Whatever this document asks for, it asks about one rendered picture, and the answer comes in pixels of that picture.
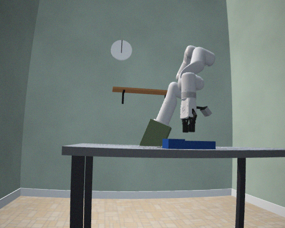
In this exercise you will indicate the blue rack of bins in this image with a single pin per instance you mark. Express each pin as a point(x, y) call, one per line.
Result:
point(183, 144)

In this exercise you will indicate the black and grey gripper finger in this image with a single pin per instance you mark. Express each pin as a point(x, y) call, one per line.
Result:
point(185, 126)
point(192, 121)

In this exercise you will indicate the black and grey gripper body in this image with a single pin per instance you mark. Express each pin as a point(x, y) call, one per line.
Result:
point(187, 104)

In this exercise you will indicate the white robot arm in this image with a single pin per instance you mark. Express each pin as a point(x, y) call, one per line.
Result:
point(195, 58)

